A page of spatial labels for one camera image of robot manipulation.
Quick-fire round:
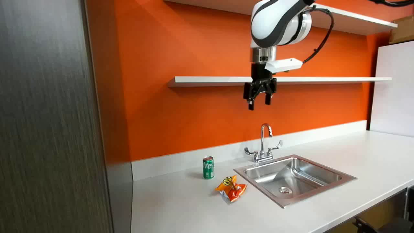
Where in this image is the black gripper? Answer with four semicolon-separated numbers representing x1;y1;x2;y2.
244;64;277;111

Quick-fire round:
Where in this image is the orange cheetos bag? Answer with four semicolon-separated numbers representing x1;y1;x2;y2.
217;175;248;204

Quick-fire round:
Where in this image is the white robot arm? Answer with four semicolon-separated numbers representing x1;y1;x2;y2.
244;0;315;111

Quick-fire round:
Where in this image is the chrome sink faucet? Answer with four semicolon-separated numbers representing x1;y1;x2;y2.
245;123;284;162

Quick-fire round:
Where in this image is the stainless steel sink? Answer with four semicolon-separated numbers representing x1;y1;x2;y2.
236;156;355;209

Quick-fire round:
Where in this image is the green soda can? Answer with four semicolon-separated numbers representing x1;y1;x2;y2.
204;157;215;179

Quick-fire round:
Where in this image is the white panel board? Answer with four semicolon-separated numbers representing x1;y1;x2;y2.
371;42;414;138

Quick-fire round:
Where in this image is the dark wood cabinet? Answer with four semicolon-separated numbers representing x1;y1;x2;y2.
0;0;114;233

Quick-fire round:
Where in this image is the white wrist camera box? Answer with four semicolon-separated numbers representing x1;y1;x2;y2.
266;59;303;74

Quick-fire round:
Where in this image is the lower white wall shelf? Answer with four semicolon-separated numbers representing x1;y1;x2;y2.
170;77;393;87

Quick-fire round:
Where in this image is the white wall shelf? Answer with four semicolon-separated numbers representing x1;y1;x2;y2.
164;0;399;37
170;77;393;87

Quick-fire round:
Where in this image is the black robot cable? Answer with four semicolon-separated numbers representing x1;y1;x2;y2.
302;4;336;65

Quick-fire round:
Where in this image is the upper white wall shelf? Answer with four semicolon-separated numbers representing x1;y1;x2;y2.
164;0;399;37

